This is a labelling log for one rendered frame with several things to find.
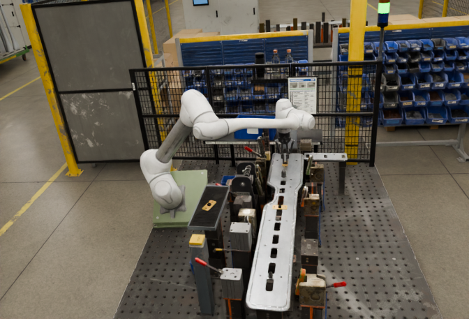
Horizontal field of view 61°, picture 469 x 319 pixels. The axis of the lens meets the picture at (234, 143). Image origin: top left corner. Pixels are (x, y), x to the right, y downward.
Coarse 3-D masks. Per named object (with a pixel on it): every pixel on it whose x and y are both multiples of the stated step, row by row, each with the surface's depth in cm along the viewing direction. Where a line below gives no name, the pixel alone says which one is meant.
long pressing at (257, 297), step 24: (288, 168) 265; (288, 192) 240; (264, 216) 220; (288, 216) 218; (264, 240) 203; (288, 240) 201; (264, 264) 188; (288, 264) 186; (264, 288) 174; (288, 288) 173
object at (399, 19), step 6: (390, 18) 521; (396, 18) 517; (402, 18) 514; (408, 18) 511; (414, 18) 508; (426, 18) 501; (432, 18) 498; (438, 18) 495; (444, 18) 492; (450, 18) 489; (456, 18) 486; (462, 18) 484; (468, 18) 481; (384, 30) 526; (432, 126) 523
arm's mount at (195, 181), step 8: (176, 176) 277; (184, 176) 276; (192, 176) 276; (200, 176) 275; (184, 184) 274; (192, 184) 273; (200, 184) 273; (192, 192) 271; (200, 192) 271; (192, 200) 269; (192, 208) 267; (160, 216) 267; (168, 216) 267; (176, 216) 266; (184, 216) 266; (160, 224) 267; (168, 224) 267; (176, 224) 266; (184, 224) 266
